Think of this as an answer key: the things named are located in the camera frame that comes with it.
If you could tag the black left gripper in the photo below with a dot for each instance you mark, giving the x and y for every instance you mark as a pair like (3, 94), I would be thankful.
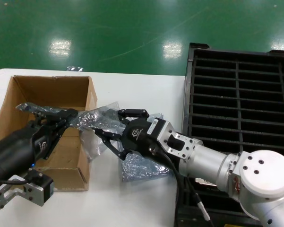
(16, 149)

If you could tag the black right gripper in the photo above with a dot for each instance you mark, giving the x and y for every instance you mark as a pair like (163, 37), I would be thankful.
(137, 139)

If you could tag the antistatic bag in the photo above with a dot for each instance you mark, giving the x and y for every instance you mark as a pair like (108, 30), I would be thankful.
(141, 170)
(89, 118)

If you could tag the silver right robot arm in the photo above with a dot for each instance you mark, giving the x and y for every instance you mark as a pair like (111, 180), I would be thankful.
(215, 163)

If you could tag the right wrist silver black box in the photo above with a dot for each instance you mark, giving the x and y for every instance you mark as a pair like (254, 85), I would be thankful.
(161, 130)

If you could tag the wrist silver black box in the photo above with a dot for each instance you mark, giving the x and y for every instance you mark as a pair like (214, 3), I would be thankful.
(161, 130)
(41, 191)

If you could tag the brown cardboard box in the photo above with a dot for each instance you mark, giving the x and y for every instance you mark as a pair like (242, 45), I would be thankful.
(56, 87)

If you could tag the left wrist silver black box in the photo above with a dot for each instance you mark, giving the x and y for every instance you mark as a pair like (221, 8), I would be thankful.
(41, 191)

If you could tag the black slotted plastic container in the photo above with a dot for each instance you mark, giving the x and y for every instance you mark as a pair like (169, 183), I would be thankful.
(237, 94)

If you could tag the small shiny plastic scrap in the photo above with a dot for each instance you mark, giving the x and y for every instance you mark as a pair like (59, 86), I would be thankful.
(74, 68)

